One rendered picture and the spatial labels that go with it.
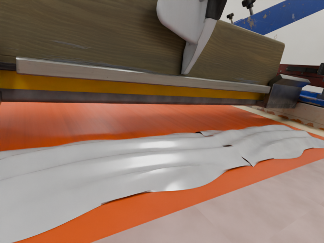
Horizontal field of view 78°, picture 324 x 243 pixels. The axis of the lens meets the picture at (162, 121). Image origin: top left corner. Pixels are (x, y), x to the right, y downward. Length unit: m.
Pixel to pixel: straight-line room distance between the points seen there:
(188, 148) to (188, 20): 0.11
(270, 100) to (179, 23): 0.21
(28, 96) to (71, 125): 0.04
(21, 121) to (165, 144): 0.12
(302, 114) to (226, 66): 0.20
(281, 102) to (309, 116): 0.06
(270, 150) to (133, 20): 0.17
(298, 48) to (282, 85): 2.03
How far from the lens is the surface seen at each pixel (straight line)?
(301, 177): 0.19
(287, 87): 0.38
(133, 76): 0.18
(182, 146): 0.16
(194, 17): 0.20
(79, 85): 0.19
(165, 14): 0.18
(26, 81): 0.18
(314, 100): 0.42
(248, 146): 0.20
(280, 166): 0.20
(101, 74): 0.17
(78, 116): 0.22
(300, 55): 2.36
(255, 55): 0.31
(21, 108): 0.24
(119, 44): 0.18
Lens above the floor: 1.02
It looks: 17 degrees down
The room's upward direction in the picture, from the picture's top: 9 degrees clockwise
